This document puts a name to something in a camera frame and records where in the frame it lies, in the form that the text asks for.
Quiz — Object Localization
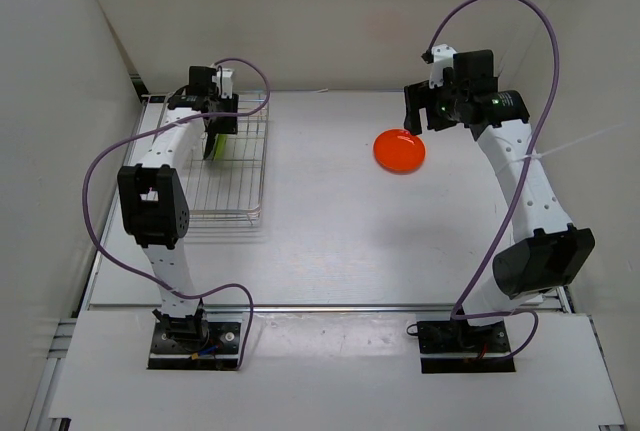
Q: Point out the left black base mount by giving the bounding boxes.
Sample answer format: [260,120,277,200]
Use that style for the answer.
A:
[147,309,242,371]

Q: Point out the orange plastic plate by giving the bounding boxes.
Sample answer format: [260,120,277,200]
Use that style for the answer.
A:
[373,128,427,174]

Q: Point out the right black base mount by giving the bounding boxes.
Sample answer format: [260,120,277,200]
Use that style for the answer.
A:
[415,320,516,375]

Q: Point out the aluminium rail frame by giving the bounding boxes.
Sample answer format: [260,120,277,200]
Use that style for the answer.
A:
[48,92,623,430]

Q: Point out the black plastic plate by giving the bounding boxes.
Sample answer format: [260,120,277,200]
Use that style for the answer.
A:
[203,133,217,159]

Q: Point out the white zip tie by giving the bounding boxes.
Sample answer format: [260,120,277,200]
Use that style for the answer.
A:
[504,120,631,167]

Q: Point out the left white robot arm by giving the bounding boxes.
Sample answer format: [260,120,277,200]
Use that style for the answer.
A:
[117,66,239,352]

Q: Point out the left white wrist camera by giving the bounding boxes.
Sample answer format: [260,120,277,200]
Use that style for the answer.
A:
[212,65,235,99]

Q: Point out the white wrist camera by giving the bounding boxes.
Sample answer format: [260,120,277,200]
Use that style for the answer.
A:
[422,44,457,89]
[212,65,235,99]

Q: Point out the green plastic plate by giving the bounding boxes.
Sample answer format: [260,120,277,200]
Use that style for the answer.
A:
[210,134,228,161]

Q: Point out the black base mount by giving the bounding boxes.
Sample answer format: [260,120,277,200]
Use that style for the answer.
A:
[147,309,242,371]
[415,320,516,375]

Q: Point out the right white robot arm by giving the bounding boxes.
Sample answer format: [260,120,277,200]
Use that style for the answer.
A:
[404,44,595,351]

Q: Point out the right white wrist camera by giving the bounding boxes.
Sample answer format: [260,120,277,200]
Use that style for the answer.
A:
[422,44,457,89]

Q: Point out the metal wire dish rack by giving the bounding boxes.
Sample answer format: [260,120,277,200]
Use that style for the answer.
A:
[178,107,269,229]

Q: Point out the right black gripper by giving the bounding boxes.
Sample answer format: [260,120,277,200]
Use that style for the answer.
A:
[404,76,467,137]

